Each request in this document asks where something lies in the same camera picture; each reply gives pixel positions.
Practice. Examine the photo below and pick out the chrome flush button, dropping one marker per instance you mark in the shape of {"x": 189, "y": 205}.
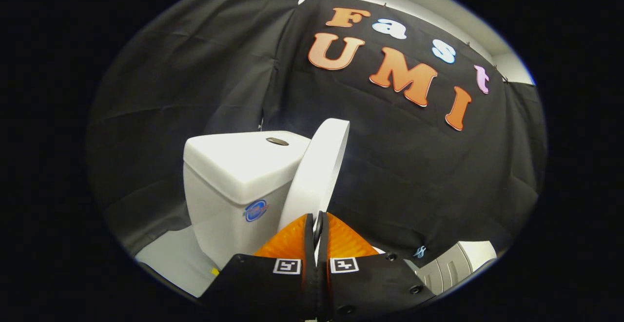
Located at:
{"x": 277, "y": 141}

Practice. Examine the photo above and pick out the white toilet lid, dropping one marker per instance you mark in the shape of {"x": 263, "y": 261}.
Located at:
{"x": 317, "y": 171}

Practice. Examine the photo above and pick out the black round lid knob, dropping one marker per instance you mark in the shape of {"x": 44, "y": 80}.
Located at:
{"x": 318, "y": 229}

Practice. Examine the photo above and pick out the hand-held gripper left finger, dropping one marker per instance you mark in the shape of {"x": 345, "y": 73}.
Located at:
{"x": 310, "y": 263}

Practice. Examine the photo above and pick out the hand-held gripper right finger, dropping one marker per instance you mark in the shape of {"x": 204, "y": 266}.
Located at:
{"x": 322, "y": 273}

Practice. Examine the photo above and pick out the white panelled cabinet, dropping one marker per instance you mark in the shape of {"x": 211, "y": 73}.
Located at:
{"x": 453, "y": 263}

